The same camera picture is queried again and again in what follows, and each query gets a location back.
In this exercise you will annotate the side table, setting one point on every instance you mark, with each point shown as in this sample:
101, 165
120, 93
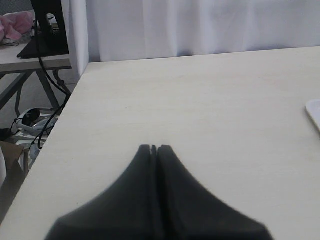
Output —
11, 64

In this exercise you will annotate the pink plush cloth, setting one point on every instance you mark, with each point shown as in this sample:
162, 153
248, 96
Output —
16, 28

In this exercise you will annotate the white power strip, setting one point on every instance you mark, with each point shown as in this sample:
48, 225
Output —
33, 121

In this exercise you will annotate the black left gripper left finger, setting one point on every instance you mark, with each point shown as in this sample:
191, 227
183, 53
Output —
128, 210

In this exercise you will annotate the white plastic tray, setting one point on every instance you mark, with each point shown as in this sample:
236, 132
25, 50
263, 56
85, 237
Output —
312, 108

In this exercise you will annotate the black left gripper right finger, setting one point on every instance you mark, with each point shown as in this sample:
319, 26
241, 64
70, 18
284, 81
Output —
191, 212

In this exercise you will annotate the black monitor stand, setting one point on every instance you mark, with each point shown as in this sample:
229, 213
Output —
51, 38

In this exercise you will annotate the white curtain backdrop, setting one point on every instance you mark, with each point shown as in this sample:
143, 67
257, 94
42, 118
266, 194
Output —
120, 30

